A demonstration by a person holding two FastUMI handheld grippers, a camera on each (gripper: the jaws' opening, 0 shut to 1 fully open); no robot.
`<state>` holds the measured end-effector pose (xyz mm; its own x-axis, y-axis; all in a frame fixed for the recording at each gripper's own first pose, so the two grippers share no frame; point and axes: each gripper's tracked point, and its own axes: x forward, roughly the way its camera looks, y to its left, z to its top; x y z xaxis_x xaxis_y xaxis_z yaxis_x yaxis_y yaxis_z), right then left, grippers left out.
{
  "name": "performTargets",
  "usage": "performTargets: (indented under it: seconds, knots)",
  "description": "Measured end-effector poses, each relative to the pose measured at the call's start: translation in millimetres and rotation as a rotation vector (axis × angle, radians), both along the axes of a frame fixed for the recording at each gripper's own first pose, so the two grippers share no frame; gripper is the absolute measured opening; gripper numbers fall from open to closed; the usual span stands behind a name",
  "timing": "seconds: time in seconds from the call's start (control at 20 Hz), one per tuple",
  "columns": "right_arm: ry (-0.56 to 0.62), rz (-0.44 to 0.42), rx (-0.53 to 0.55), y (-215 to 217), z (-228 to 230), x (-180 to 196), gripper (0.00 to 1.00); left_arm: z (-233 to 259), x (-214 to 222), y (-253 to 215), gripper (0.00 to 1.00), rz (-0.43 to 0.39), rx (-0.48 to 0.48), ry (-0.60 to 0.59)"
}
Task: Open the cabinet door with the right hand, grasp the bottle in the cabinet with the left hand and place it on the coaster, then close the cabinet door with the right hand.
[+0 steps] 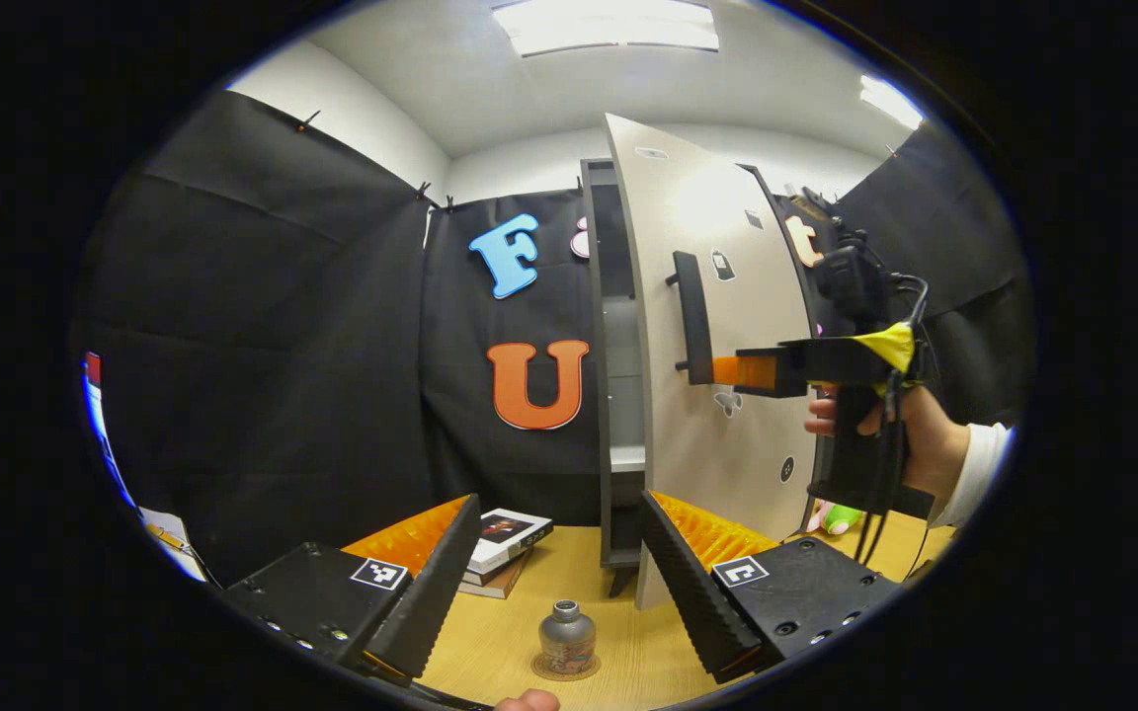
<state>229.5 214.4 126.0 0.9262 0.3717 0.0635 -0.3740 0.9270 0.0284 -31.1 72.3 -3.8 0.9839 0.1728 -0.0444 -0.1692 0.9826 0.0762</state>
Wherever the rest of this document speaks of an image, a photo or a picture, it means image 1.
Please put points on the black backdrop cloth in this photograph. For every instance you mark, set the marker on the black backdrop cloth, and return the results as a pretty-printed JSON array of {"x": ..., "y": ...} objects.
[{"x": 283, "y": 346}]

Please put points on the beige cabinet door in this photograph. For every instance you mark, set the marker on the beige cabinet door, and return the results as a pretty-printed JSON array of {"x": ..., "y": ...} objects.
[{"x": 668, "y": 464}]

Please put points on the large ceiling light panel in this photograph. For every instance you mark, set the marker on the large ceiling light panel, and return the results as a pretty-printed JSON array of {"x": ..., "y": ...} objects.
[{"x": 609, "y": 25}]

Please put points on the white picture book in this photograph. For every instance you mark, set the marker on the white picture book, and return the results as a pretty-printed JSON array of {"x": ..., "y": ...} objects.
[{"x": 510, "y": 533}]

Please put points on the white cabinet shelf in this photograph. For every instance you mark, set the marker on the white cabinet shelf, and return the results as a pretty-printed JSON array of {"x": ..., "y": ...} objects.
[{"x": 626, "y": 457}]

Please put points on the white paper sheet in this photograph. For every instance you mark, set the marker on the white paper sheet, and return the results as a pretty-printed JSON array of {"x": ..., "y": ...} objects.
[{"x": 169, "y": 528}]

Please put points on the brown cover book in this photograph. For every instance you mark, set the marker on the brown cover book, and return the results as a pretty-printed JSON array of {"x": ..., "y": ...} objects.
[{"x": 495, "y": 588}]

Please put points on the small ceiling light panel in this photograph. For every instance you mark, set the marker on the small ceiling light panel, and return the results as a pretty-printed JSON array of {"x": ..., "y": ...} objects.
[{"x": 890, "y": 101}]

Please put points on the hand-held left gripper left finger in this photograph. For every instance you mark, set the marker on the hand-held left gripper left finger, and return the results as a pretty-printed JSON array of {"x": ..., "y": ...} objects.
[{"x": 431, "y": 592}]

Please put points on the green pink plush toy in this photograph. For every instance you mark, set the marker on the green pink plush toy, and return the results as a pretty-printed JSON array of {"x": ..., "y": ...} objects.
[{"x": 841, "y": 518}]

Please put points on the silver printed bottle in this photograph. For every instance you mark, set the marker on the silver printed bottle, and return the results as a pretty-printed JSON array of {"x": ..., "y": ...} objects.
[{"x": 567, "y": 637}]

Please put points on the dark grey cabinet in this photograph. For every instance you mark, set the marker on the dark grey cabinet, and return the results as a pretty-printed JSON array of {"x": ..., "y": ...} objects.
[{"x": 591, "y": 395}]

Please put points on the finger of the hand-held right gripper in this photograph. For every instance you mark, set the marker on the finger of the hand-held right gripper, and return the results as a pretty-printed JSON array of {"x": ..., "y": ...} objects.
[{"x": 767, "y": 367}]

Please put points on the round brown coaster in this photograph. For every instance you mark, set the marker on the round brown coaster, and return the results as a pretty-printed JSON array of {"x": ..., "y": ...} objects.
[{"x": 590, "y": 671}]

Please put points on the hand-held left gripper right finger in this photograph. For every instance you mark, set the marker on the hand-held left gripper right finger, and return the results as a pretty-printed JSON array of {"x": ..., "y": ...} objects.
[{"x": 692, "y": 592}]

